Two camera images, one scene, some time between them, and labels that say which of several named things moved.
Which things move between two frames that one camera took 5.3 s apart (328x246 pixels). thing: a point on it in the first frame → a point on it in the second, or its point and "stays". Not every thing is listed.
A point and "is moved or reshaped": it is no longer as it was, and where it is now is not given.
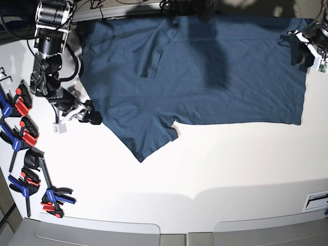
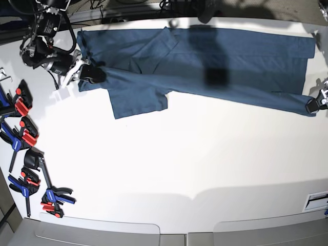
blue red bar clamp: [51, 202] stays
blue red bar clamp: [28, 184] stays
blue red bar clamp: [20, 105] stays
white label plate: [316, 201] stays
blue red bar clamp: [27, 137] stays
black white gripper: [316, 38] → [313, 105]
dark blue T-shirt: [144, 73] is moved or reshaped
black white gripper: [73, 109] → [79, 64]
